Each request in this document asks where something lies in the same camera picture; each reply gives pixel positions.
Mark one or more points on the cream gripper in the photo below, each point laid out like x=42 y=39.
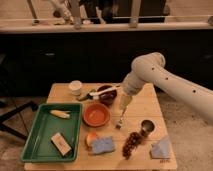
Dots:
x=125 y=100

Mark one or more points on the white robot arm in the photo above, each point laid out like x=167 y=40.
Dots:
x=149 y=68

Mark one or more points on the dark brown bowl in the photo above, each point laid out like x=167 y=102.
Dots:
x=108 y=97

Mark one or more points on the metal fork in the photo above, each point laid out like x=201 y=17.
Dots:
x=120 y=122

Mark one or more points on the orange clay bowl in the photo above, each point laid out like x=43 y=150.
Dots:
x=96 y=115

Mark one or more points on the dark metal cup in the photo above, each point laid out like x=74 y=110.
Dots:
x=147 y=126

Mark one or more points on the green chili pepper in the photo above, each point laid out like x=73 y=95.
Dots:
x=85 y=96

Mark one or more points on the wooden table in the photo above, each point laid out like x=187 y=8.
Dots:
x=145 y=106

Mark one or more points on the dark red grape bunch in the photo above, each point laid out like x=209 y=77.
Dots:
x=132 y=142

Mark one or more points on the blue sponge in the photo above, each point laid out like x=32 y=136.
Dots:
x=102 y=145

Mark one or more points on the orange peach fruit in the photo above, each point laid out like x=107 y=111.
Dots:
x=90 y=137

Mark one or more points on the white paper cup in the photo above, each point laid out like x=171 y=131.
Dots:
x=75 y=87

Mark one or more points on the blue folded cloth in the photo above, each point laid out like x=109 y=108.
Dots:
x=161 y=149

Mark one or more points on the wooden block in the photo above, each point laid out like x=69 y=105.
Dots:
x=60 y=143

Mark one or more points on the green plastic tray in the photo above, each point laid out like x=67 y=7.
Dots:
x=39 y=148

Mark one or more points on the person in dark clothes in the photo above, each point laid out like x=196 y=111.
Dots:
x=119 y=11

